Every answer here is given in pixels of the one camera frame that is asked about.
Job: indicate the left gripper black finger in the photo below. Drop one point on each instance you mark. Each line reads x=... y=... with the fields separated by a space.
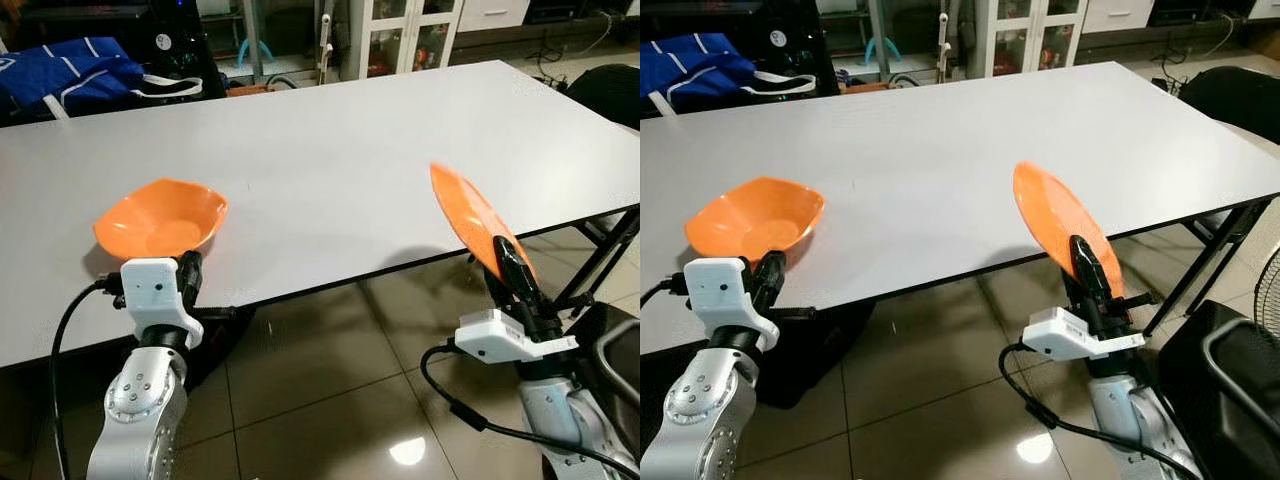
x=192 y=275
x=773 y=275

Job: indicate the orange plastic plate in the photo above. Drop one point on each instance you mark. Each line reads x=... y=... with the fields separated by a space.
x=1050 y=210
x=465 y=210

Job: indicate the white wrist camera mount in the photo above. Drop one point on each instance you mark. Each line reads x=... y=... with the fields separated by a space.
x=1060 y=338
x=150 y=290
x=718 y=290
x=495 y=340

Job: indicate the black floor fan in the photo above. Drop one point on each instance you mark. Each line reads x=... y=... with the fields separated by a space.
x=1270 y=290

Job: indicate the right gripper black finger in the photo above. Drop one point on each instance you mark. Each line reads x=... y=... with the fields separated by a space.
x=1088 y=270
x=512 y=270

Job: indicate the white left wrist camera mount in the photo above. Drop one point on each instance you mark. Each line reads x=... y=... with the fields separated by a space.
x=718 y=290
x=150 y=290

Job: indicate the black box with round logo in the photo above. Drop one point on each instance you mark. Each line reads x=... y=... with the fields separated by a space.
x=185 y=35
x=800 y=30

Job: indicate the black chair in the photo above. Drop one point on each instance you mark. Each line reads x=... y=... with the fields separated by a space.
x=1235 y=100
x=610 y=95

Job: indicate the teal plastic stand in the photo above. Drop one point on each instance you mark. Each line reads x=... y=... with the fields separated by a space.
x=883 y=50
x=256 y=52

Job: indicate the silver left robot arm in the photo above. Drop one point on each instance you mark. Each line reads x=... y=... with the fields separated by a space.
x=700 y=410
x=140 y=410

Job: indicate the orange plastic bowl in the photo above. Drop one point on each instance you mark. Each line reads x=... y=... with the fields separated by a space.
x=755 y=220
x=160 y=220

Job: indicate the white glass door cabinet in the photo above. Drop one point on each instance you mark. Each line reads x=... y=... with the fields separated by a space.
x=400 y=35
x=1030 y=35

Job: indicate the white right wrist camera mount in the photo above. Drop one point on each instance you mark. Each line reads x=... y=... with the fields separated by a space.
x=495 y=340
x=1060 y=338

